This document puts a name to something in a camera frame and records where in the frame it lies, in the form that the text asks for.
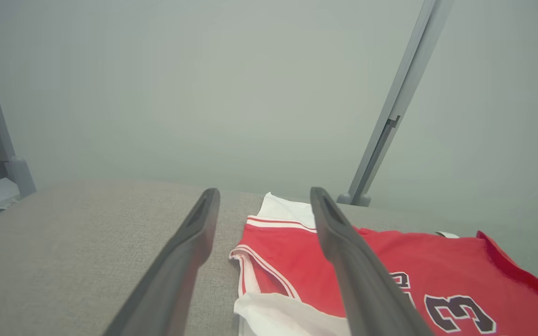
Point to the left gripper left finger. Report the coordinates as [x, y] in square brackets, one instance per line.
[171, 280]

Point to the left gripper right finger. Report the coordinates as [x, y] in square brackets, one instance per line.
[367, 289]

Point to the red white basketball jersey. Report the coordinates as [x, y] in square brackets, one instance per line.
[297, 247]

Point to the grey side partition frame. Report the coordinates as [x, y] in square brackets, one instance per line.
[21, 177]

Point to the grey partition post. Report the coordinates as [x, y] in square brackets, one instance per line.
[409, 70]

